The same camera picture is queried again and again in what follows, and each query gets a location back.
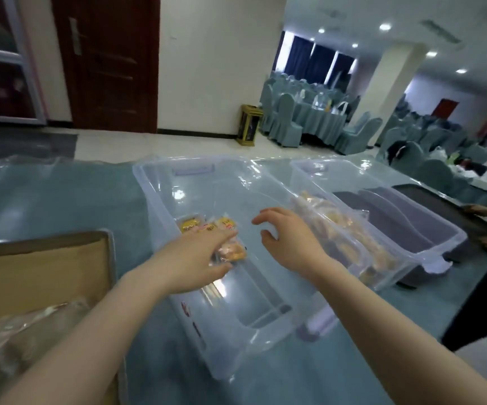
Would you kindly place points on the person's right forearm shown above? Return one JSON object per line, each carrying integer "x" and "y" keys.
{"x": 395, "y": 333}

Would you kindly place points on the person's left thumb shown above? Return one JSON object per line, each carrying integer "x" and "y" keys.
{"x": 220, "y": 272}

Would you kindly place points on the gold trash bin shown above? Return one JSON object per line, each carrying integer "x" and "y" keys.
{"x": 249, "y": 125}

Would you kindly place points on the large clear plastic storage bin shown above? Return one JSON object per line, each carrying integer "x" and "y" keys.
{"x": 226, "y": 185}

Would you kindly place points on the black baking tray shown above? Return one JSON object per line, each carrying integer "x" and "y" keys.
{"x": 445, "y": 206}

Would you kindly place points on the red door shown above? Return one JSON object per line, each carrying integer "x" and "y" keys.
{"x": 445, "y": 108}

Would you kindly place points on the person's left forearm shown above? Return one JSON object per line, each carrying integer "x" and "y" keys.
{"x": 91, "y": 333}

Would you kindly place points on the person's right thumb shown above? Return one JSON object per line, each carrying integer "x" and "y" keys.
{"x": 268, "y": 240}

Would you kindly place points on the clear plastic bin with pastries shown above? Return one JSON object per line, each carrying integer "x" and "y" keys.
{"x": 416, "y": 248}

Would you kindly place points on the ceiling spot lights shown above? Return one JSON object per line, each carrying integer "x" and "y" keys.
{"x": 385, "y": 26}

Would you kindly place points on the teal tablecloth with clear cover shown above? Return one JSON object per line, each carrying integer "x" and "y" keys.
{"x": 79, "y": 198}

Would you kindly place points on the person's left hand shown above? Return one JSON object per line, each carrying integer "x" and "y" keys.
{"x": 188, "y": 261}

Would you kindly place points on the black garment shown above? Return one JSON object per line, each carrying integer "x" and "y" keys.
{"x": 396, "y": 150}

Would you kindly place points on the clear bag of bread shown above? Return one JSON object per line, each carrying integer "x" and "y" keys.
{"x": 20, "y": 333}

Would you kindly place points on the clear pastry packet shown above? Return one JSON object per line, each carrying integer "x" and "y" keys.
{"x": 233, "y": 252}

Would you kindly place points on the group of blue covered chairs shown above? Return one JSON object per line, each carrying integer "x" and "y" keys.
{"x": 283, "y": 118}
{"x": 433, "y": 164}

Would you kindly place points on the yellow label pastry packet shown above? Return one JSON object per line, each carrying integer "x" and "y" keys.
{"x": 192, "y": 224}
{"x": 227, "y": 223}

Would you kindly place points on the pile of wrapped pastries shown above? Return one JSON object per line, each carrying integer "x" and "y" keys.
{"x": 344, "y": 231}

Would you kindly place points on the dark blue curtains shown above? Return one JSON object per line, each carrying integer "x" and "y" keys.
{"x": 319, "y": 61}

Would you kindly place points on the metal framed glass door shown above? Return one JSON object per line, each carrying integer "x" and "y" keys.
{"x": 3, "y": 80}

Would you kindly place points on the dark brown wooden door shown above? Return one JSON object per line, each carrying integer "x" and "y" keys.
{"x": 108, "y": 58}

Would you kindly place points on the person's right hand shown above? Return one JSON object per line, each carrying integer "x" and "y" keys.
{"x": 296, "y": 244}

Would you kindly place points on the round table with blue cloth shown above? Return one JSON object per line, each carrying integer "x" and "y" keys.
{"x": 317, "y": 120}

